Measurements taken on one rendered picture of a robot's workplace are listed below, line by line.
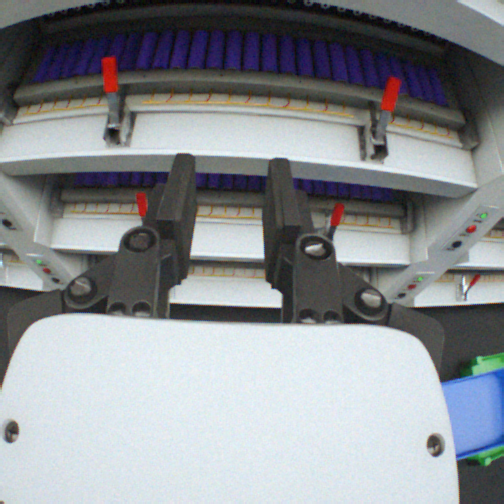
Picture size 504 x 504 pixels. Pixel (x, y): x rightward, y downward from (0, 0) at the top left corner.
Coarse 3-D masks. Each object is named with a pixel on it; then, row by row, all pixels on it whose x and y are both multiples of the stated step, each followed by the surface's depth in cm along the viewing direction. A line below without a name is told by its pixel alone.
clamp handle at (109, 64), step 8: (104, 64) 24; (112, 64) 24; (104, 72) 24; (112, 72) 25; (104, 80) 25; (112, 80) 25; (112, 88) 26; (112, 96) 26; (112, 104) 27; (112, 112) 28; (112, 120) 28; (120, 120) 29
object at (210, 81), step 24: (120, 72) 29; (144, 72) 30; (168, 72) 30; (192, 72) 30; (216, 72) 30; (240, 72) 30; (264, 72) 30; (24, 96) 28; (48, 96) 29; (72, 96) 30; (96, 96) 31; (288, 96) 31; (312, 96) 32; (336, 96) 31; (360, 96) 31; (408, 120) 32; (432, 120) 33; (456, 120) 32
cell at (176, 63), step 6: (186, 30) 32; (180, 36) 31; (186, 36) 31; (180, 42) 31; (186, 42) 31; (174, 48) 31; (180, 48) 31; (186, 48) 31; (174, 54) 31; (180, 54) 31; (186, 54) 31; (174, 60) 31; (180, 60) 31; (186, 60) 32; (174, 66) 31; (180, 66) 31
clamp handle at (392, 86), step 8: (392, 80) 25; (400, 80) 25; (392, 88) 26; (384, 96) 27; (392, 96) 27; (384, 104) 27; (392, 104) 27; (384, 112) 28; (384, 120) 29; (376, 128) 30; (384, 128) 29; (376, 136) 30
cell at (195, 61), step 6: (198, 30) 32; (198, 36) 31; (204, 36) 32; (192, 42) 32; (198, 42) 31; (204, 42) 32; (192, 48) 31; (198, 48) 31; (204, 48) 32; (192, 54) 31; (198, 54) 31; (204, 54) 32; (192, 60) 31; (198, 60) 31; (204, 60) 32; (192, 66) 31; (198, 66) 31
